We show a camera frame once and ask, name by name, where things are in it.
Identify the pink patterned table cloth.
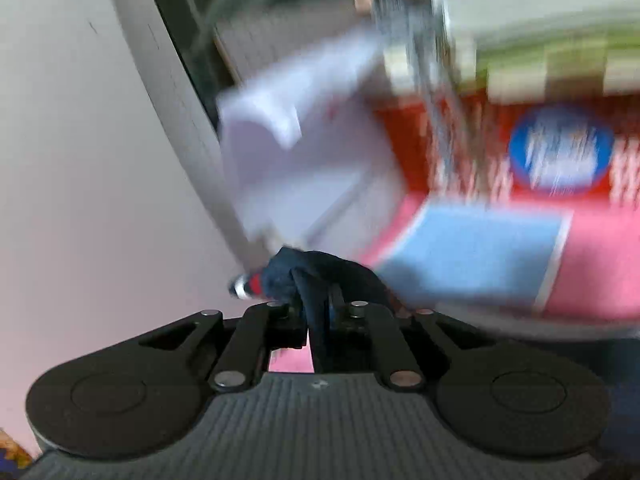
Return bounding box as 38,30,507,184
269,194,640,376

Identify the blue notebook on table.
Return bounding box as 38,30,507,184
373,200,573,312

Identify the stack of papers and books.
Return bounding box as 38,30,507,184
354,0,639,104

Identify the red plastic crate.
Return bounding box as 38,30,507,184
372,92,639,209

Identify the white and navy jacket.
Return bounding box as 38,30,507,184
229,247,399,374

